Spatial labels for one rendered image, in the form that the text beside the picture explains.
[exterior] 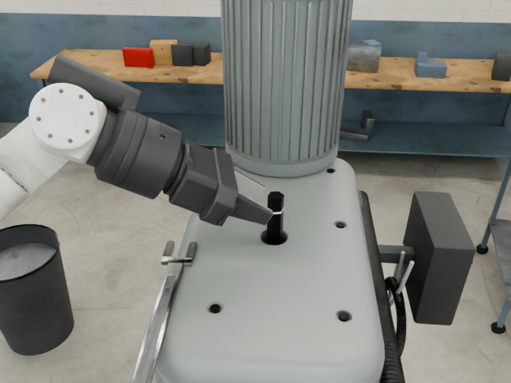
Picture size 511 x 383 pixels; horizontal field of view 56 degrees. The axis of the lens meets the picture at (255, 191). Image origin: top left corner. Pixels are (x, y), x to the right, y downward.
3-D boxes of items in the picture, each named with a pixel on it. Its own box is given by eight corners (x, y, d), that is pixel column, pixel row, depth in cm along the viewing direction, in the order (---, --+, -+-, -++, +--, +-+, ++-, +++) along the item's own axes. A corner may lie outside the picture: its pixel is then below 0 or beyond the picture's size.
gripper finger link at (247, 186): (268, 185, 64) (227, 168, 61) (256, 204, 65) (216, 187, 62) (266, 179, 65) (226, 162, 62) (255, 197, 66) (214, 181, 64)
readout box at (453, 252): (458, 327, 100) (484, 250, 88) (413, 324, 100) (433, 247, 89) (436, 263, 116) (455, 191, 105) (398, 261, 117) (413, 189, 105)
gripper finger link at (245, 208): (262, 226, 61) (219, 209, 58) (275, 207, 59) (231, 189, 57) (264, 233, 59) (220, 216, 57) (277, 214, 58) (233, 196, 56)
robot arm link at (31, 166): (110, 122, 51) (10, 212, 47) (101, 131, 59) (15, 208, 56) (65, 75, 49) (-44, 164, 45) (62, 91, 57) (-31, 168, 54)
